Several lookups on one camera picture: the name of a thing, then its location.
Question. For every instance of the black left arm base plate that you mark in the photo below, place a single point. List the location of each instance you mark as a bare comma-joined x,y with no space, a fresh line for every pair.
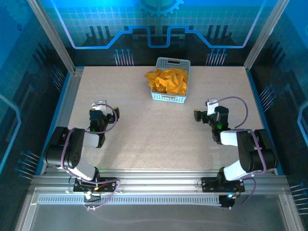
109,184

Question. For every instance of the yellow t-shirt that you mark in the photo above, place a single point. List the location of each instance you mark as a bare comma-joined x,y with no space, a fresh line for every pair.
168,81

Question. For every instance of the aluminium side rail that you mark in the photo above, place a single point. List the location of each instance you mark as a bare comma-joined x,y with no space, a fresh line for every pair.
73,83

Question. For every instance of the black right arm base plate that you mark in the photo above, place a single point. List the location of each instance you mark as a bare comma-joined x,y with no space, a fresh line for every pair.
209,184

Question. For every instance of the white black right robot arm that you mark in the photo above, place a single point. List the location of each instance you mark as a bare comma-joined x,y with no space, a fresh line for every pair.
250,151

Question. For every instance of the small white connector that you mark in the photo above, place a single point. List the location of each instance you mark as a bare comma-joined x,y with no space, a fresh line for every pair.
87,196

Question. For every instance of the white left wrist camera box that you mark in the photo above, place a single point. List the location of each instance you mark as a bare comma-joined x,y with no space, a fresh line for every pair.
99,104

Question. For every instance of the light blue plastic basket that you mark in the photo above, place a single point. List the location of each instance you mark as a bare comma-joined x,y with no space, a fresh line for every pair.
158,97

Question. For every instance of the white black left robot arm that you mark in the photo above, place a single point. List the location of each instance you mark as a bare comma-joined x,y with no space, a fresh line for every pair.
74,149

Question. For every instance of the aluminium frame post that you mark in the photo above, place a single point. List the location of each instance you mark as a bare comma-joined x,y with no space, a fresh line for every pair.
54,38
264,36

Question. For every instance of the clear acrylic panel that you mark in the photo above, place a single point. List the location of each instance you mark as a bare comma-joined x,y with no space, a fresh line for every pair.
154,219

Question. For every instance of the small black connector box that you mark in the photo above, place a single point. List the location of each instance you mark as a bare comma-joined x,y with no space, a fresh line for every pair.
226,203

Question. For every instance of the aluminium mounting rail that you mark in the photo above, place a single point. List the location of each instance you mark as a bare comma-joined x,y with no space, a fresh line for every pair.
156,179

